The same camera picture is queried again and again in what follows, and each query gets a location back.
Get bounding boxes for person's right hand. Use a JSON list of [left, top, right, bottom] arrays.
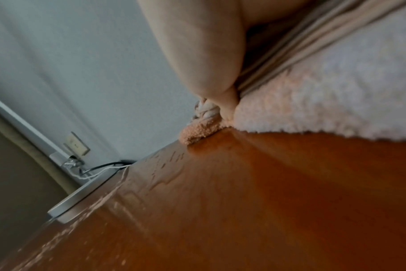
[[137, 0, 319, 121]]

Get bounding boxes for pink cleaning cloth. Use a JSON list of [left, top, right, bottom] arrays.
[[178, 0, 406, 145]]

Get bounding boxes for red wooden table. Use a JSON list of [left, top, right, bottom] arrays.
[[0, 127, 406, 271]]

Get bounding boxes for grey round base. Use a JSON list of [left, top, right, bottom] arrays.
[[47, 163, 132, 224]]

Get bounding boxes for black lamp cable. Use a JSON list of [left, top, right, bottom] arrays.
[[80, 160, 137, 175]]

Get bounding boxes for beige wall socket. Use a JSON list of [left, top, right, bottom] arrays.
[[63, 131, 91, 156]]

